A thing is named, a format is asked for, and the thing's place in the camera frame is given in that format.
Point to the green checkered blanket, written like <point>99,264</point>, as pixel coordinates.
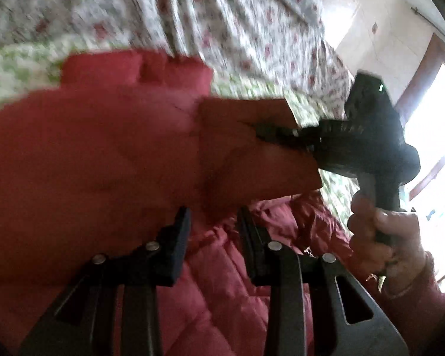
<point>11,65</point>

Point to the dark curtain rod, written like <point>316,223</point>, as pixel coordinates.
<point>430,22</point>

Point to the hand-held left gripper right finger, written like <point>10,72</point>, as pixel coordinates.
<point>253,252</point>

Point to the red quilted jacket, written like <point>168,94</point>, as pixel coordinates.
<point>96,178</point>

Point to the floral print quilt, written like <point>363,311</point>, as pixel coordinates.
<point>226,15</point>

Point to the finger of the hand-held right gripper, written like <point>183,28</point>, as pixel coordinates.
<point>282,133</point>

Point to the person's right forearm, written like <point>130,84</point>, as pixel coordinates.
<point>417,322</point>

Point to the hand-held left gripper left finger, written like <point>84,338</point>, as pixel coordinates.
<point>177,246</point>

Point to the window with wooden frame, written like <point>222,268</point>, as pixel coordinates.
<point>435,118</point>

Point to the person's right hand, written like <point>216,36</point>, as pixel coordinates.
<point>396,244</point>

